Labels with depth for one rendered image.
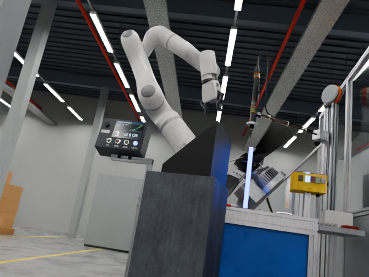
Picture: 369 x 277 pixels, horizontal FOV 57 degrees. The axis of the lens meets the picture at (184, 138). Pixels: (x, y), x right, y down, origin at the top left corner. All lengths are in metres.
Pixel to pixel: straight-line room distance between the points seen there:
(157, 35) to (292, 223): 1.20
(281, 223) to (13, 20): 1.52
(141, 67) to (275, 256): 1.15
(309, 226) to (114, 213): 7.99
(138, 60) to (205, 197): 0.84
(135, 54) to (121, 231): 7.83
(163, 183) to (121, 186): 8.10
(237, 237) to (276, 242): 0.19
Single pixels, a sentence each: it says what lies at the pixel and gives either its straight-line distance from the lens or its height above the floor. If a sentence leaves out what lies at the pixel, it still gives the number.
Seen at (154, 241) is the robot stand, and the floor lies 0.65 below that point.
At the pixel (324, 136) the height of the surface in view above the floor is 1.52.
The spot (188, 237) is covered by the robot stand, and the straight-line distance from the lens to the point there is 1.37.
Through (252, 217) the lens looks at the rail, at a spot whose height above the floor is 0.82.
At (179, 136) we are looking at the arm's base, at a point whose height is 1.12.
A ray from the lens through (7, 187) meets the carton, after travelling 9.86.
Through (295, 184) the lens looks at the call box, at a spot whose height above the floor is 1.01.
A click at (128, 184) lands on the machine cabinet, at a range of 9.48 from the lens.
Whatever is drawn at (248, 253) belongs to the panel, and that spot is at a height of 0.65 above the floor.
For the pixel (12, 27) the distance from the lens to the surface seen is 0.49.
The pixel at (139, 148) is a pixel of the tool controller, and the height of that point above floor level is 1.09.
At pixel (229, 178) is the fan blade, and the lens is 2.21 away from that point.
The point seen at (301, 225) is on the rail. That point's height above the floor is 0.82.
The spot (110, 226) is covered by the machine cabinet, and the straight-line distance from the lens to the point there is 9.48.
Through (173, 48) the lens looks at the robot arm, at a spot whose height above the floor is 1.62.
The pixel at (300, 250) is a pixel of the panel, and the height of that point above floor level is 0.70.
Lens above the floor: 0.70
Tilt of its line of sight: 15 degrees up
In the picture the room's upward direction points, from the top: 9 degrees clockwise
